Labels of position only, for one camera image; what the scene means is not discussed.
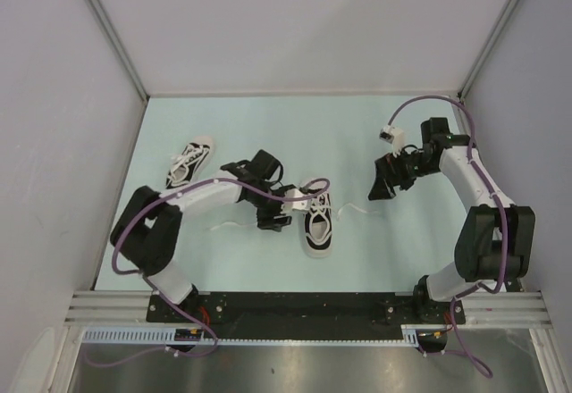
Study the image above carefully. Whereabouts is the grey slotted cable duct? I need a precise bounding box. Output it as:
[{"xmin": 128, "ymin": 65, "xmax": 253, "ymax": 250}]
[{"xmin": 82, "ymin": 324, "xmax": 447, "ymax": 347}]

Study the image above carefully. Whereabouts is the purple cable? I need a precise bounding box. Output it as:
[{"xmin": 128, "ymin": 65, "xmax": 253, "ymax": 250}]
[
  {"xmin": 386, "ymin": 94, "xmax": 513, "ymax": 379},
  {"xmin": 82, "ymin": 177, "xmax": 332, "ymax": 367}
]

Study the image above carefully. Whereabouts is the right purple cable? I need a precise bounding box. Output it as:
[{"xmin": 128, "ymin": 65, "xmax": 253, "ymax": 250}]
[{"xmin": 386, "ymin": 94, "xmax": 513, "ymax": 379}]

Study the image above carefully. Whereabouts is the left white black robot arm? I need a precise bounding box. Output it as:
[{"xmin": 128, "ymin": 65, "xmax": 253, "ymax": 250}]
[{"xmin": 110, "ymin": 150, "xmax": 306, "ymax": 322}]

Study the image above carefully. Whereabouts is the right aluminium corner post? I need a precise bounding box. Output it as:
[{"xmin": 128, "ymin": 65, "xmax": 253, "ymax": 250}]
[{"xmin": 457, "ymin": 0, "xmax": 522, "ymax": 100}]

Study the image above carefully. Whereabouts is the aluminium front frame rail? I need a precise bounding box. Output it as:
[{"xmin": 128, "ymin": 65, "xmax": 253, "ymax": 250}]
[{"xmin": 64, "ymin": 291, "xmax": 552, "ymax": 329}]

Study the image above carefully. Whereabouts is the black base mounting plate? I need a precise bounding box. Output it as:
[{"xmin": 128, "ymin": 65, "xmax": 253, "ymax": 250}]
[{"xmin": 147, "ymin": 291, "xmax": 467, "ymax": 341}]

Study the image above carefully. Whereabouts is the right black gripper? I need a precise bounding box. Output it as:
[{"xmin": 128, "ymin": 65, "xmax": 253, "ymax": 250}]
[{"xmin": 368, "ymin": 146, "xmax": 439, "ymax": 200}]

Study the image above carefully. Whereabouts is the aluminium corner post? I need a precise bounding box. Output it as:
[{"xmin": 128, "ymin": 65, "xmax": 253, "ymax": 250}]
[
  {"xmin": 457, "ymin": 0, "xmax": 522, "ymax": 100},
  {"xmin": 84, "ymin": 0, "xmax": 149, "ymax": 104}
]

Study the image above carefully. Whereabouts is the black white sneaker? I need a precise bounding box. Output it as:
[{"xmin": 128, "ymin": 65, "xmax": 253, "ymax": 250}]
[
  {"xmin": 210, "ymin": 177, "xmax": 381, "ymax": 259},
  {"xmin": 164, "ymin": 136, "xmax": 215, "ymax": 195}
]

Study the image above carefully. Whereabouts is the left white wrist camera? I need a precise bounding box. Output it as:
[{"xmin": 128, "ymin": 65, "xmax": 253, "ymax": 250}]
[{"xmin": 282, "ymin": 188, "xmax": 314, "ymax": 213}]

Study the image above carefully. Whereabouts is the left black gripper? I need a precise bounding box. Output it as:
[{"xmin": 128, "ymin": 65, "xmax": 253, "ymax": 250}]
[{"xmin": 247, "ymin": 184, "xmax": 295, "ymax": 230}]

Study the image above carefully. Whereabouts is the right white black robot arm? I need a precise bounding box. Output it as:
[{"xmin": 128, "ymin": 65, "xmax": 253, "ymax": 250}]
[{"xmin": 368, "ymin": 118, "xmax": 535, "ymax": 322}]

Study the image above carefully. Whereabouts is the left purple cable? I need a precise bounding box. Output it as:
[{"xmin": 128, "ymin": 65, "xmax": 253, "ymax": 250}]
[{"xmin": 82, "ymin": 177, "xmax": 332, "ymax": 367}]

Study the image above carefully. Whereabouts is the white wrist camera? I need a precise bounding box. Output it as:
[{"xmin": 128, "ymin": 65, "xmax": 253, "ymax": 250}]
[
  {"xmin": 282, "ymin": 188, "xmax": 314, "ymax": 213},
  {"xmin": 379, "ymin": 124, "xmax": 406, "ymax": 156}
]

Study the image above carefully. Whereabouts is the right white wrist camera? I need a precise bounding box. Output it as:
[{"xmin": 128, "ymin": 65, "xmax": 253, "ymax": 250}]
[{"xmin": 379, "ymin": 124, "xmax": 406, "ymax": 156}]

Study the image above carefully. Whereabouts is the left aluminium corner post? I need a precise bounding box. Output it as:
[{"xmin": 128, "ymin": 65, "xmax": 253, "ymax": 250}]
[{"xmin": 84, "ymin": 0, "xmax": 149, "ymax": 104}]

